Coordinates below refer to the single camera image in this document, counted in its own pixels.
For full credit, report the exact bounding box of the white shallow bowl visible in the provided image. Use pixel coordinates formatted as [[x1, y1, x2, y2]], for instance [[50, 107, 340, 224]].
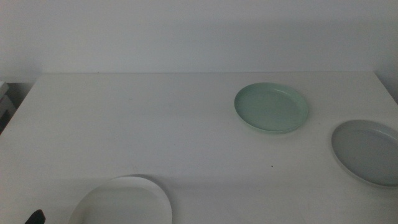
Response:
[[67, 175, 173, 224]]

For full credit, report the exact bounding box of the pale green shallow bowl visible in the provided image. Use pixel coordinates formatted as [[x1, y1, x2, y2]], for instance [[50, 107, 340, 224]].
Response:
[[234, 82, 309, 135]]

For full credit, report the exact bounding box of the grey shallow bowl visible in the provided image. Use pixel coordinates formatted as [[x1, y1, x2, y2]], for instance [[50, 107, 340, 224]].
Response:
[[331, 119, 398, 189]]

